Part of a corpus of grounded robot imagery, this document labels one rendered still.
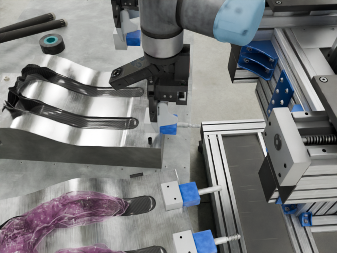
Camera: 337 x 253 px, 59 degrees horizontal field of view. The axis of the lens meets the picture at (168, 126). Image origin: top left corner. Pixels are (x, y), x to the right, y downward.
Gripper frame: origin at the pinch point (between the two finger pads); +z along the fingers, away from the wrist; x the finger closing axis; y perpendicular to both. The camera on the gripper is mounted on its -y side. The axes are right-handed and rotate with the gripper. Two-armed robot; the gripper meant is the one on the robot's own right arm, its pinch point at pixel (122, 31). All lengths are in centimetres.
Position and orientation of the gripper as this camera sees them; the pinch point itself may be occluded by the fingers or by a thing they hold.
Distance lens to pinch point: 91.4
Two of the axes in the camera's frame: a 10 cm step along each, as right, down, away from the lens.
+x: 0.7, -7.8, 6.3
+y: 10.0, 0.5, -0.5
